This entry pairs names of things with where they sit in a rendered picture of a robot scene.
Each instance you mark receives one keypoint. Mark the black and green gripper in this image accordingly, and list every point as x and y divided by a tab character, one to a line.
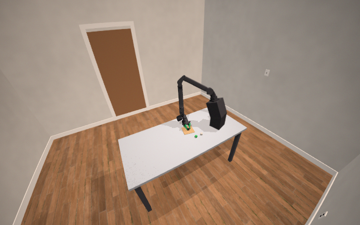
186	122

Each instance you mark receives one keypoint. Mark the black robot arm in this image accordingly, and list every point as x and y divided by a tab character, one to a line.
196	84

